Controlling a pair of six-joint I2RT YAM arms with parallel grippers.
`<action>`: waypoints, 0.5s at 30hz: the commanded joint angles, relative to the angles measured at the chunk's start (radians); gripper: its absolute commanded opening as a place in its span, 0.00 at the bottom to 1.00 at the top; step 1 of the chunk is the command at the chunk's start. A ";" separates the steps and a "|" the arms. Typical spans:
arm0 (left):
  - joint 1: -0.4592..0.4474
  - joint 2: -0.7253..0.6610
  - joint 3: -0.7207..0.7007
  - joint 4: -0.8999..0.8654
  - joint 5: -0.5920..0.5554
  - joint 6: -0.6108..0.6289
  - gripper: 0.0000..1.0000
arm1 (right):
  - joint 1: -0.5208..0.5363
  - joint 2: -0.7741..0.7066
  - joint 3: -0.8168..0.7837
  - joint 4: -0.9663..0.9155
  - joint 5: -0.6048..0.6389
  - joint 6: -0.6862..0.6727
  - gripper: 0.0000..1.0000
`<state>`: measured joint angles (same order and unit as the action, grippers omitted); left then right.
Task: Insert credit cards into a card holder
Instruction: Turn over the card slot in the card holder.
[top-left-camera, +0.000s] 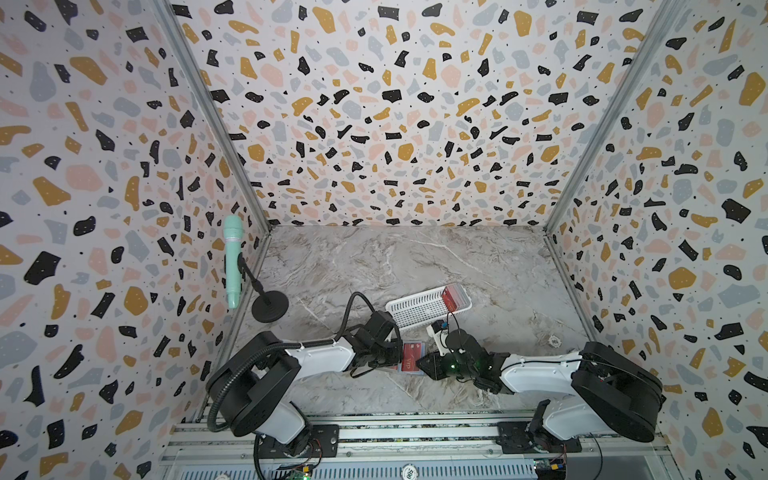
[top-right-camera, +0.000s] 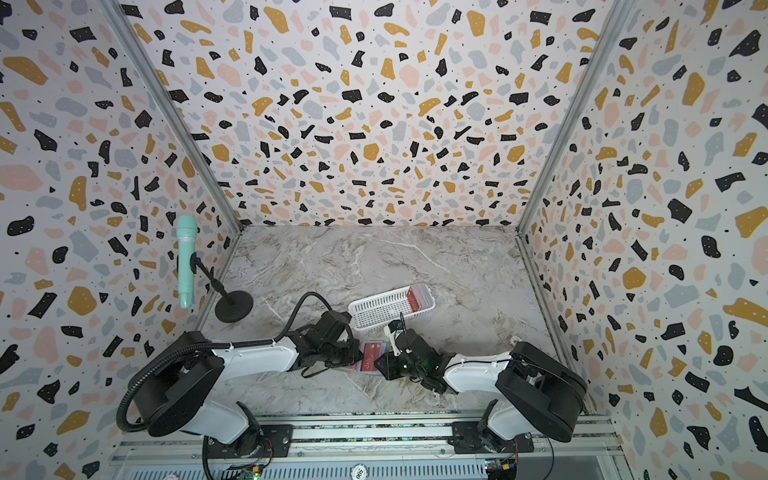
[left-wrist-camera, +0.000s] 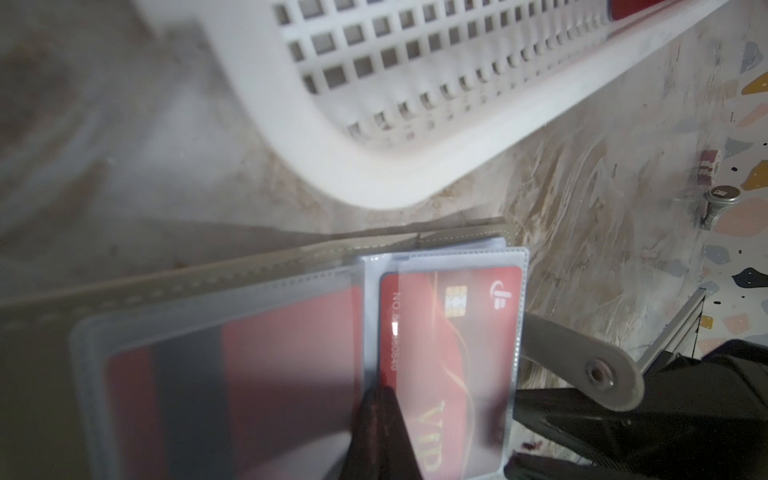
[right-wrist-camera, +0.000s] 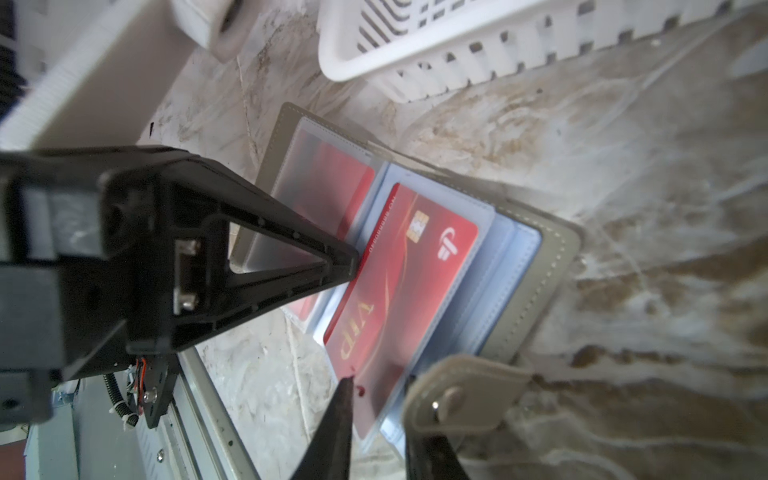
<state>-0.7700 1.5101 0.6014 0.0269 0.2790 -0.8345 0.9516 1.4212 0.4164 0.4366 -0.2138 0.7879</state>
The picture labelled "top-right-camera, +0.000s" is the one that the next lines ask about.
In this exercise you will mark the black microphone stand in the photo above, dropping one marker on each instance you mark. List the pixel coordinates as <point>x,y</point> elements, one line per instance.
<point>232,306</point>

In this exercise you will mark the white plastic mesh basket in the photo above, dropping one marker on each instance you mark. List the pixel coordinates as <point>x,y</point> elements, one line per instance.
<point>378,310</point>

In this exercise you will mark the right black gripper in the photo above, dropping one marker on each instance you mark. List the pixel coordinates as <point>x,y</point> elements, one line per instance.
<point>390,371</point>

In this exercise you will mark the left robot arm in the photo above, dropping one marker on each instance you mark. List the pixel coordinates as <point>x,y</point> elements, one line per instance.
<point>173,392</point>

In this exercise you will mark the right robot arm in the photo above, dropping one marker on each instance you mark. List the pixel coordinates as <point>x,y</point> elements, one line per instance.
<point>535,394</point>

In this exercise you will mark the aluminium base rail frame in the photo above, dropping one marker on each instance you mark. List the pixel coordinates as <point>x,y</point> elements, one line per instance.
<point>420,446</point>

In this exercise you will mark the stack of red cards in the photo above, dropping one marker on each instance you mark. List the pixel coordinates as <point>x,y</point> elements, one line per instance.
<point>419,298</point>

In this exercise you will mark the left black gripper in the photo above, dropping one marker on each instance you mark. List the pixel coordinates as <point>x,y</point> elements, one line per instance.
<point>356,355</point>

